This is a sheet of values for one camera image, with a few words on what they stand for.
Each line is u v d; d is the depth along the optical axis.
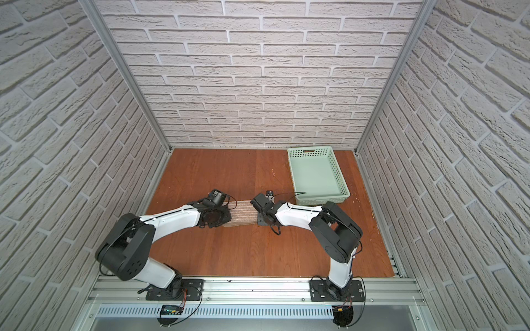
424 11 0.69
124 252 0.44
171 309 0.72
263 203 0.73
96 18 0.71
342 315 0.69
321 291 0.73
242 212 0.93
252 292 0.75
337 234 0.48
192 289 0.73
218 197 0.75
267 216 0.68
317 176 1.04
